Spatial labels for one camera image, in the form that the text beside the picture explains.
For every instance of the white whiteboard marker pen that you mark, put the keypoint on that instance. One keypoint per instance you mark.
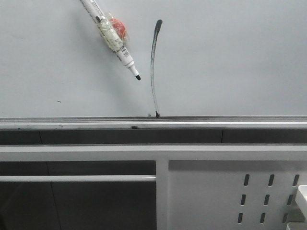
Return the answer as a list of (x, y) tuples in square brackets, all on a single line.
[(109, 34)]

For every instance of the red round magnet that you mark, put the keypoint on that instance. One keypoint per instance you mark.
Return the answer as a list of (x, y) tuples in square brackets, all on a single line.
[(119, 27)]

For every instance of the large white whiteboard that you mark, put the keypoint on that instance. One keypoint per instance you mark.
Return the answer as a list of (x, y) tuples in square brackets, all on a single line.
[(206, 58)]

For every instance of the white plastic bin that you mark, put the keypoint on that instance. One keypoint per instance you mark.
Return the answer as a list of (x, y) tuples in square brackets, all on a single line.
[(301, 201)]

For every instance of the white metal pegboard frame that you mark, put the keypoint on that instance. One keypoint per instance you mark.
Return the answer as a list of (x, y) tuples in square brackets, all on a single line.
[(151, 187)]

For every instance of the aluminium whiteboard tray rail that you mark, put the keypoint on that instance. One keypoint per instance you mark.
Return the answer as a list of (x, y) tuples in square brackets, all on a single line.
[(152, 122)]

